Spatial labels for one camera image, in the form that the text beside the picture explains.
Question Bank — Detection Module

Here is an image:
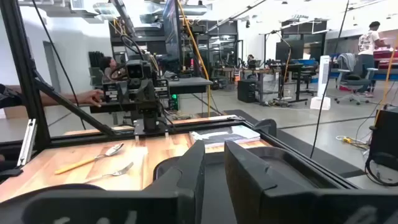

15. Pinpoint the black round plate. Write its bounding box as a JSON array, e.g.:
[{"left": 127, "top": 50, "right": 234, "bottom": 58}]
[{"left": 6, "top": 183, "right": 107, "bottom": 196}]

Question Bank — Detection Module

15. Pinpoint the person's hand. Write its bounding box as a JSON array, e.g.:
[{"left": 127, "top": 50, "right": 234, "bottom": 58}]
[{"left": 75, "top": 88, "right": 105, "bottom": 108}]

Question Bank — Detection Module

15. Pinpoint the grey desk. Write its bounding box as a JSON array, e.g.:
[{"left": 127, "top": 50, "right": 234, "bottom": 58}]
[{"left": 167, "top": 77, "right": 214, "bottom": 95}]

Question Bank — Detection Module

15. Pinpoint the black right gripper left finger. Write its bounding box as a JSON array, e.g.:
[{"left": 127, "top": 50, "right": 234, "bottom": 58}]
[{"left": 0, "top": 139, "right": 206, "bottom": 224}]

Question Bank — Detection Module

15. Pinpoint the person's forearm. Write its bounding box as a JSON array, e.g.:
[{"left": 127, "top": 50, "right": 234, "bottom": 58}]
[{"left": 0, "top": 83, "right": 78, "bottom": 109}]

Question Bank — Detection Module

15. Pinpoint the black computer tower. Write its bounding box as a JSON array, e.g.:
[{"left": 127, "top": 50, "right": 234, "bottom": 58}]
[{"left": 236, "top": 78, "right": 257, "bottom": 104}]

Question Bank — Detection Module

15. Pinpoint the grey office chair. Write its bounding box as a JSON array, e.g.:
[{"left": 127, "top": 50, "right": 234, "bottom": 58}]
[{"left": 333, "top": 52, "right": 379, "bottom": 106}]

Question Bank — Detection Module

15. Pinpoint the silver frame bracket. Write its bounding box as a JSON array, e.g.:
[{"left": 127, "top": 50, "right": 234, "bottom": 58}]
[{"left": 16, "top": 118, "right": 37, "bottom": 167}]

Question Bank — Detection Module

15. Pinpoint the metal fork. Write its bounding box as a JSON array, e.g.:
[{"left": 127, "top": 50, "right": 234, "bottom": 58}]
[{"left": 82, "top": 161, "right": 135, "bottom": 184}]

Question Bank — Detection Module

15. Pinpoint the yellow handled metal spoon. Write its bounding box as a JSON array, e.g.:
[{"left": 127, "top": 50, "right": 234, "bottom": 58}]
[{"left": 54, "top": 142, "right": 125, "bottom": 175}]

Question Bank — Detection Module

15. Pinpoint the black equipment box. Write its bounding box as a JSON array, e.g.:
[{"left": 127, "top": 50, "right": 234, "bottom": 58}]
[{"left": 365, "top": 105, "right": 398, "bottom": 187}]

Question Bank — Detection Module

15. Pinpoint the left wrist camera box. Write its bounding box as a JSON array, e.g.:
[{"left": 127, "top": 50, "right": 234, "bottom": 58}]
[{"left": 125, "top": 58, "right": 153, "bottom": 80}]

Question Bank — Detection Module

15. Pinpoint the person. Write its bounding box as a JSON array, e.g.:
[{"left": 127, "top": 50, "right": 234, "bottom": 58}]
[
  {"left": 356, "top": 21, "right": 390, "bottom": 96},
  {"left": 99, "top": 55, "right": 126, "bottom": 82}
]

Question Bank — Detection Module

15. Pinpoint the white tower fan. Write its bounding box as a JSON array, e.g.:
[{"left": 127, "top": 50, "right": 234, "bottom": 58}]
[{"left": 309, "top": 55, "right": 331, "bottom": 111}]

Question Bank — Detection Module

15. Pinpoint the black aluminium frame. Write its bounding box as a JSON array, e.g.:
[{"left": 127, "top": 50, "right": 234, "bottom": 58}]
[{"left": 0, "top": 0, "right": 361, "bottom": 190}]

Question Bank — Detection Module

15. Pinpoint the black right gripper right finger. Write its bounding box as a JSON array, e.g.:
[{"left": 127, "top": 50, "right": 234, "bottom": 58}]
[{"left": 223, "top": 140, "right": 398, "bottom": 224}]

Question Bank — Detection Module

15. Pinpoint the yellow hanging cable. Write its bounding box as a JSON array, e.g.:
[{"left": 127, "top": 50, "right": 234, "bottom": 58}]
[{"left": 176, "top": 0, "right": 213, "bottom": 118}]

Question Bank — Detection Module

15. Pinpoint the black hanging cable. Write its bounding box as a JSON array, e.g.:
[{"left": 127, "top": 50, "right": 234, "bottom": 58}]
[{"left": 310, "top": 0, "right": 351, "bottom": 159}]

